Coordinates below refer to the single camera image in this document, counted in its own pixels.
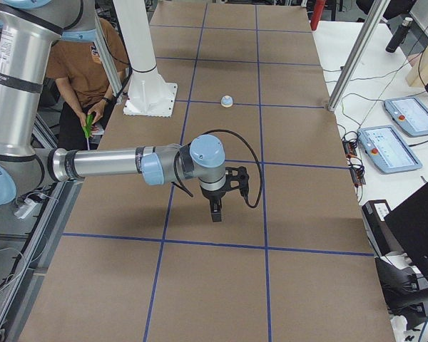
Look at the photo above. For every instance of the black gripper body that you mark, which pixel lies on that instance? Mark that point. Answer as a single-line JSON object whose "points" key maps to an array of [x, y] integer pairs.
{"points": [[212, 195]]}

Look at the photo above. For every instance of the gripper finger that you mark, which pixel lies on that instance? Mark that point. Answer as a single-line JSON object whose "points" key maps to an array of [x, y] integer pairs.
{"points": [[216, 212]]}

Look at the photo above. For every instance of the blue call bell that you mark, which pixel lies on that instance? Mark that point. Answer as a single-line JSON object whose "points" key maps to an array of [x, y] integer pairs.
{"points": [[226, 101]]}

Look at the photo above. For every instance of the green handheld controller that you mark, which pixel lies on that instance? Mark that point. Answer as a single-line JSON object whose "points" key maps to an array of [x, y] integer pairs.
{"points": [[87, 128]]}

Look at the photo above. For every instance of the near teach pendant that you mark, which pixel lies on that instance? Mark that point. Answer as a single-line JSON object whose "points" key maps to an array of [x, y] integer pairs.
{"points": [[387, 149]]}

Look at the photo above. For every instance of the teach pendant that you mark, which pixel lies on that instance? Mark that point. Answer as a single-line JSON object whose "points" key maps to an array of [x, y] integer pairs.
{"points": [[410, 114], [387, 149]]}

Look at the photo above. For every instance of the white box black device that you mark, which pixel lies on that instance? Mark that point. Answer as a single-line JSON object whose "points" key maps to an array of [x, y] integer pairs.
{"points": [[382, 239]]}

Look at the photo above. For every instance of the seated person brown shirt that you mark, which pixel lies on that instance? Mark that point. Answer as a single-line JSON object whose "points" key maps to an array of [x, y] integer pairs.
{"points": [[84, 86]]}

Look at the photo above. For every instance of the black laptop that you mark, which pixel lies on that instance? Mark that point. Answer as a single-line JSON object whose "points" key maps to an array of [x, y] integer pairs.
{"points": [[408, 222]]}

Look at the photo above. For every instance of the far teach pendant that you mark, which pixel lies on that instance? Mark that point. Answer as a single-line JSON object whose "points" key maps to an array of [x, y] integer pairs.
{"points": [[410, 114]]}

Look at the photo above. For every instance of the red bottle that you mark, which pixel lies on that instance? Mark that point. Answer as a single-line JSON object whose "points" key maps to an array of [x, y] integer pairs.
{"points": [[317, 13]]}

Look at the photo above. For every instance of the black water bottle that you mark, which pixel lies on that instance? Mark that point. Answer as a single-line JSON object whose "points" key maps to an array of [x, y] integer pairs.
{"points": [[400, 35]]}

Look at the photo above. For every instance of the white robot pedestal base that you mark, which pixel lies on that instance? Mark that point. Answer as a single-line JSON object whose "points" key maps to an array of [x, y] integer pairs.
{"points": [[148, 93]]}

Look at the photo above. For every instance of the aluminium frame post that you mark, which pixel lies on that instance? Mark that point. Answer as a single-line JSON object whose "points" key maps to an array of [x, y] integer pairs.
{"points": [[363, 38]]}

